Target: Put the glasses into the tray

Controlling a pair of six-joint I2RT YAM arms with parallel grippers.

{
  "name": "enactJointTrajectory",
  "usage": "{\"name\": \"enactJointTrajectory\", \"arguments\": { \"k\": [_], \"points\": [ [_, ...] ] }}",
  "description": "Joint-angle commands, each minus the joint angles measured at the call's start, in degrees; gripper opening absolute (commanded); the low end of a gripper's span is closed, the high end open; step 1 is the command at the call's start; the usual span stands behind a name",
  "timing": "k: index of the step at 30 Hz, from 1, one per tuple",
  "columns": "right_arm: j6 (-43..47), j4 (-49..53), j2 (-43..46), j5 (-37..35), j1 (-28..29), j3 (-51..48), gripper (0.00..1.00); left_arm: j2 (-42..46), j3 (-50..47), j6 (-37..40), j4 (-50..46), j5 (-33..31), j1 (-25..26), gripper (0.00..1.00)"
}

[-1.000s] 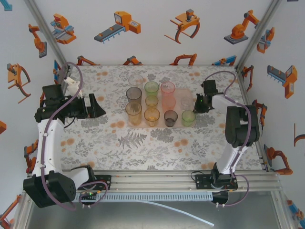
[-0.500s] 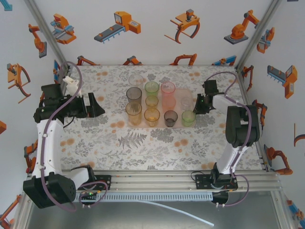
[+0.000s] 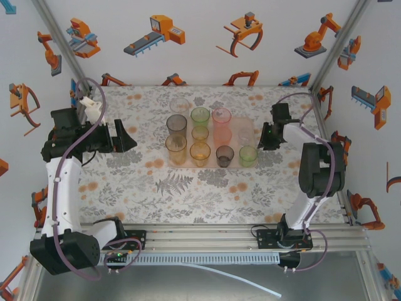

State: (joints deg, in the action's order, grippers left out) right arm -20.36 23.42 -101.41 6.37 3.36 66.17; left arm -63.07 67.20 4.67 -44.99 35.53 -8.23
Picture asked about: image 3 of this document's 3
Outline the green transparent cup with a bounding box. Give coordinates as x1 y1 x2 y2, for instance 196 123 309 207
239 145 258 168
190 107 211 128

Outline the pink textured plastic cup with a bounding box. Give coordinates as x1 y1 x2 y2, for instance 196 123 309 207
213 124 233 145

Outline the short grey glass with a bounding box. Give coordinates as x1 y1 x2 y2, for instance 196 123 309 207
216 145 235 168

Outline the red transparent glass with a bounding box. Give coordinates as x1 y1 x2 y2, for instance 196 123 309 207
212 107 232 126

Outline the tall grey glass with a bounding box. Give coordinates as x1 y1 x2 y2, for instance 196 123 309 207
166 114 188 139

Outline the tall amber glass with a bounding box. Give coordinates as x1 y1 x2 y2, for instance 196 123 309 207
165 134 188 166

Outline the tall clear glass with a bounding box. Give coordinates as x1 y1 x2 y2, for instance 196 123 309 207
169 97 190 119

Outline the small amber tumbler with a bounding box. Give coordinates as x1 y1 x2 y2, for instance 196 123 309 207
191 125 210 142

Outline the wide amber tumbler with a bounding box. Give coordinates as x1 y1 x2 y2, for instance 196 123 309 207
189 141 211 167

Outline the pink plastic tray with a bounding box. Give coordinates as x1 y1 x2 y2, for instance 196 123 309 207
168 116 260 169

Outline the floral patterned tablecloth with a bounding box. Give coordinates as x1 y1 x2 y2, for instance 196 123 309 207
58 85 349 225

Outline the small green-lit circuit board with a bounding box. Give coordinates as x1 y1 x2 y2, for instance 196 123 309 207
104 250 130 263

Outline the thin white plastic strip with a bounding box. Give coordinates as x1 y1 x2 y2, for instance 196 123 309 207
180 262 283 298

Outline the grey metal sheet panel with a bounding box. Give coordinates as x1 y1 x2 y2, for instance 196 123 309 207
31 263 382 301

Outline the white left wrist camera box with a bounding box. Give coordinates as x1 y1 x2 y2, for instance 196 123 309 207
78 97 104 125

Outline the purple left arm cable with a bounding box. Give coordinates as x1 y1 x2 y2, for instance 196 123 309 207
53 77 142 280

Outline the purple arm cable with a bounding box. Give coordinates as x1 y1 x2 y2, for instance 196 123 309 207
277 92 336 273
53 77 142 280

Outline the aluminium frame post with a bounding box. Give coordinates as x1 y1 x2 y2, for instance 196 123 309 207
31 0 93 92
308 0 372 93

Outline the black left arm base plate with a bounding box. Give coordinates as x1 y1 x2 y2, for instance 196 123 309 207
90 230 148 251

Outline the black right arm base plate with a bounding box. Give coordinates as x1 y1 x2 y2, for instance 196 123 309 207
256 228 314 251

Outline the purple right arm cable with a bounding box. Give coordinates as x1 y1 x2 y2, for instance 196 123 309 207
277 92 336 273

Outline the long aluminium base rail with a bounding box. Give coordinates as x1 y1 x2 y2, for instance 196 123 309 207
29 223 371 255

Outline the grey slotted cable duct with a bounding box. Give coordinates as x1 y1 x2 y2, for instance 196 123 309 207
42 253 281 267

